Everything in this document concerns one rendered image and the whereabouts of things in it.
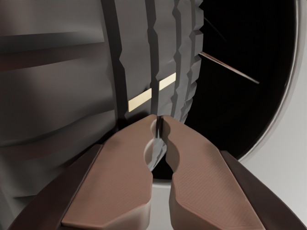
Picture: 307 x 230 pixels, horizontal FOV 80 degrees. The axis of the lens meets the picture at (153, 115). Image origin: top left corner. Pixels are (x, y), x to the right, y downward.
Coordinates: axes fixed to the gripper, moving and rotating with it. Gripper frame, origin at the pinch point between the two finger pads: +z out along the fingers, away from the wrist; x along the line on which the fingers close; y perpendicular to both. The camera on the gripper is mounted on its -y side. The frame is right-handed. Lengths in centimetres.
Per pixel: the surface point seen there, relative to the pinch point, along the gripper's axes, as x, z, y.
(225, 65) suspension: 22, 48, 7
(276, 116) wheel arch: 21.9, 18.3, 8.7
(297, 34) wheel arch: 20.5, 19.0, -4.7
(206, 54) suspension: 17, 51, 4
